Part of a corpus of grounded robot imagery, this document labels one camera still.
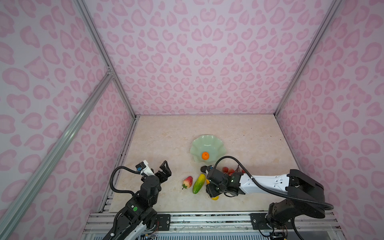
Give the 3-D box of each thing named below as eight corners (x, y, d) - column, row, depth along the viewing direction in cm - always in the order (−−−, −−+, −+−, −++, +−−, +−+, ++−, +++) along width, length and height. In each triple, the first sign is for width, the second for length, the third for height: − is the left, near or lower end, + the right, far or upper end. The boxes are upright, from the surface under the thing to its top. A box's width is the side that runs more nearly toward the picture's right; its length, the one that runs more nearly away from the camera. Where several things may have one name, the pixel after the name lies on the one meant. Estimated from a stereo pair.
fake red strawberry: (182, 189, 85) (182, 186, 82) (183, 178, 89) (182, 175, 86) (192, 189, 85) (192, 186, 82) (192, 178, 89) (192, 175, 86)
